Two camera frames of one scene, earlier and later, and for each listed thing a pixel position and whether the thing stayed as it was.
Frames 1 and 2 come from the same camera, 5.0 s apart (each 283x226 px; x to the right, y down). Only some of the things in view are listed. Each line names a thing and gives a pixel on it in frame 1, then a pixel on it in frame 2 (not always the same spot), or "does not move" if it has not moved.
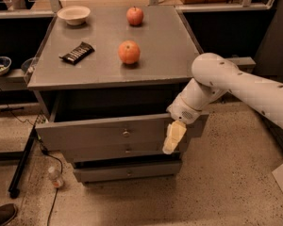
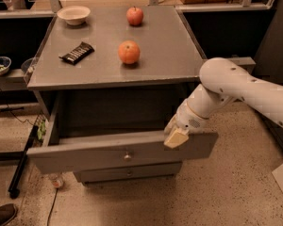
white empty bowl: (74, 15) does not move
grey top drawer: (113, 122) to (59, 154)
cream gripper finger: (175, 130) does not move
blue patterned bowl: (0, 65) does not move
